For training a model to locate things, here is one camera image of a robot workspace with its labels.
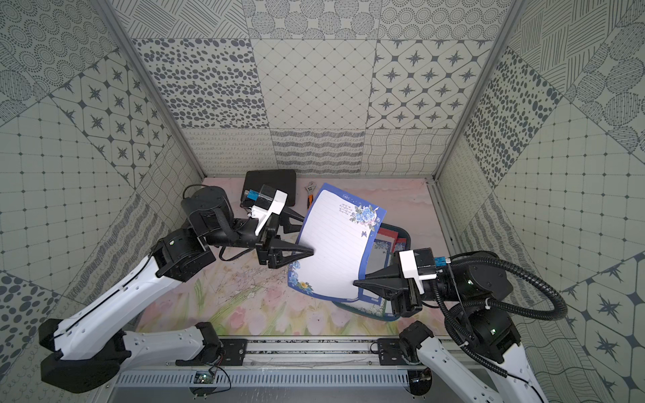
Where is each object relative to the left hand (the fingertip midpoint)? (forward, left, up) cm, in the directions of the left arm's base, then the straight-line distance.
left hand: (314, 247), depth 45 cm
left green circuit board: (-16, +34, -48) cm, 61 cm away
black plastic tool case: (+62, +24, -44) cm, 80 cm away
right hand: (-4, -7, -3) cm, 9 cm away
